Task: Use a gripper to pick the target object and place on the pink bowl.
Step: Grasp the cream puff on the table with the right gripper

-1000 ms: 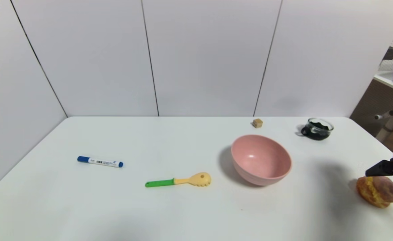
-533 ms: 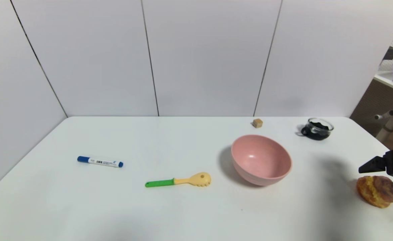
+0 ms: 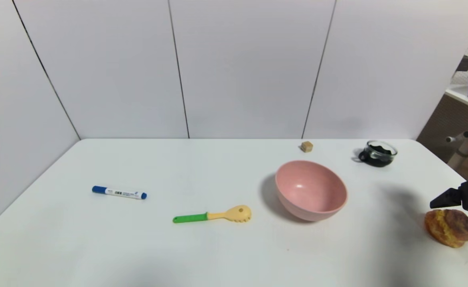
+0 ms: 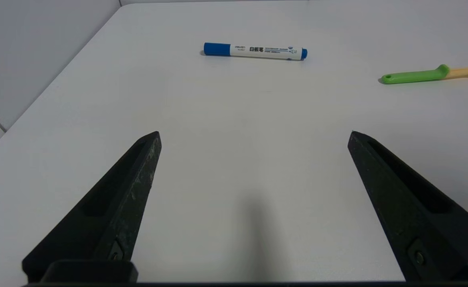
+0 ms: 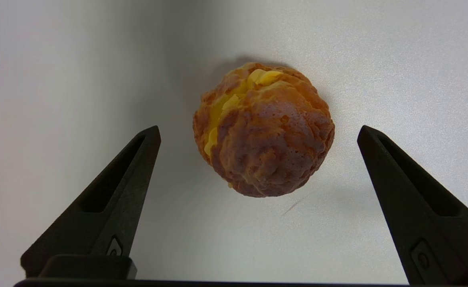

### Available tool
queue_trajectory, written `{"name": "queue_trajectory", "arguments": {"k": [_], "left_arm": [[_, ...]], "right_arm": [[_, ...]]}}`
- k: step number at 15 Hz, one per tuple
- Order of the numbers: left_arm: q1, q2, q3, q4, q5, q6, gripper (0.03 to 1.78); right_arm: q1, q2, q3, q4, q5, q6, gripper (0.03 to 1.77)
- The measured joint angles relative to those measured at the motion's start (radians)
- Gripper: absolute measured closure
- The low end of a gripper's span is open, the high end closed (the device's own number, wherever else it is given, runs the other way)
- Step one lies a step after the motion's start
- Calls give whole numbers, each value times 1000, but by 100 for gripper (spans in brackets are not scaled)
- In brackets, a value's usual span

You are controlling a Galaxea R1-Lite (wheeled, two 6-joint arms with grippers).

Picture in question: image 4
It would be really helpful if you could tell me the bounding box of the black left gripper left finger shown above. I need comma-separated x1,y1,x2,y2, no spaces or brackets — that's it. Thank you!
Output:
22,131,162,283

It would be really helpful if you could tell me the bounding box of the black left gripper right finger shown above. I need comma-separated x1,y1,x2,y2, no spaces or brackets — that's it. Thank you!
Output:
347,131,468,282

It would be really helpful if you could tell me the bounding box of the blue white whiteboard marker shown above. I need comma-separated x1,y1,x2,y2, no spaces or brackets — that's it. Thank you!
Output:
203,42,308,61

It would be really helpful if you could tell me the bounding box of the green handled yellow pasta spoon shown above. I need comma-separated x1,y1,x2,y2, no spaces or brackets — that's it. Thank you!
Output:
381,58,468,85

